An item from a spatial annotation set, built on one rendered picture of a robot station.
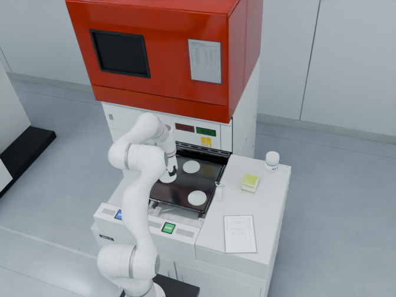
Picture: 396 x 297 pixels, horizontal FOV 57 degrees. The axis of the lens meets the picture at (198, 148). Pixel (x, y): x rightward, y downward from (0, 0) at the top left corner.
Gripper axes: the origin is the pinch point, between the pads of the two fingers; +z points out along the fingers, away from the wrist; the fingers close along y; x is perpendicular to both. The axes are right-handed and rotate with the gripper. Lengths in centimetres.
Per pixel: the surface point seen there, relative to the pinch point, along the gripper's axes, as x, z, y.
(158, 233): -23.0, 3.9, 28.6
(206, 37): 26, -71, 0
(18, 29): -33, 25, -314
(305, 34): 165, -2, -74
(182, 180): 5.7, 9.6, 0.7
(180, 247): -16.4, 9.9, 37.3
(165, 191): -6.3, 9.7, 2.6
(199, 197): 7.1, 9.5, 16.6
